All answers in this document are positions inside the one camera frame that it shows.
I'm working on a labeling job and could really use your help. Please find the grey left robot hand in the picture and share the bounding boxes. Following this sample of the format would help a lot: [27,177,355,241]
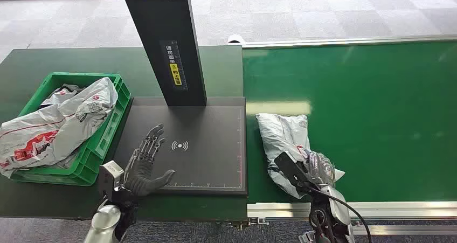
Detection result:
[121,123,176,197]

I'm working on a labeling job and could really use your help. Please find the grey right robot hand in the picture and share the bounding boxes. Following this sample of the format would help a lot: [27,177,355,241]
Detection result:
[302,150,337,189]

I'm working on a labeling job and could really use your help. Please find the grey poly mailer package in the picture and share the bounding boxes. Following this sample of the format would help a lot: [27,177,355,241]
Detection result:
[255,113,347,200]

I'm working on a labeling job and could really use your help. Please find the green conveyor belt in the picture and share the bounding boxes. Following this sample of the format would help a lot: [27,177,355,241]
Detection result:
[242,40,457,204]

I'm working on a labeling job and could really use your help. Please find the green plastic crate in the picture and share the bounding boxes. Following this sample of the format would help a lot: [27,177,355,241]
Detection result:
[10,72,133,188]

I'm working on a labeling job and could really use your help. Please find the grey mailer with red print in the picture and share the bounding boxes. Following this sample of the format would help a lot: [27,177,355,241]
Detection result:
[0,77,119,179]

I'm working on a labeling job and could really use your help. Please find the black and yellow column label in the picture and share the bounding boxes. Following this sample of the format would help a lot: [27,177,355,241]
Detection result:
[159,39,189,93]

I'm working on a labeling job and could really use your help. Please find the small grey mailer bag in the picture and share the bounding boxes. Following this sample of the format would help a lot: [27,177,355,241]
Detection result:
[38,84,85,110]

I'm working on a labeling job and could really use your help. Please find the black scanner column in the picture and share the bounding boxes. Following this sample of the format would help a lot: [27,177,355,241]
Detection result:
[118,0,208,108]

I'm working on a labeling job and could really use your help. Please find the white roller end cap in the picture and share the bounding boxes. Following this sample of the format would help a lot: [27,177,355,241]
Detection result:
[227,33,247,45]

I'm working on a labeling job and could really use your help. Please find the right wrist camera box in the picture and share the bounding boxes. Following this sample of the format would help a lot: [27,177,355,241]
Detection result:
[274,151,316,193]

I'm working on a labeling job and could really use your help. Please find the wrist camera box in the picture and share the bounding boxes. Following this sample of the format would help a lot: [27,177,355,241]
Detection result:
[98,161,125,200]
[274,151,316,193]

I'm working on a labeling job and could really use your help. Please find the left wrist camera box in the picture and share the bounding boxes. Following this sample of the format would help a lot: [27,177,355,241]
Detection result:
[98,161,125,200]

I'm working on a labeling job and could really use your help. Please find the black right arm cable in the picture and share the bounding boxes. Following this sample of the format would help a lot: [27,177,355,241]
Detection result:
[309,187,373,243]

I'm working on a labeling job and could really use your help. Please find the black scanner base plate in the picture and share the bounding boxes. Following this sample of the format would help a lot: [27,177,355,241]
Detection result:
[113,96,248,196]

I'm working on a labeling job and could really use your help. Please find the aluminium conveyor side rail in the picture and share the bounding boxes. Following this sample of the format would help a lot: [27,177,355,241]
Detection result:
[246,200,457,221]
[228,34,457,50]

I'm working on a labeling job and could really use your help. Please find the metal conveyor mounting bracket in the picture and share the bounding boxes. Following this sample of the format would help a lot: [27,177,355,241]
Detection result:
[230,217,269,232]

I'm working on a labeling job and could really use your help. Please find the aluminium lower frame bar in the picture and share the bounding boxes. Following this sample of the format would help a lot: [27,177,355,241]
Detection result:
[351,225,457,237]

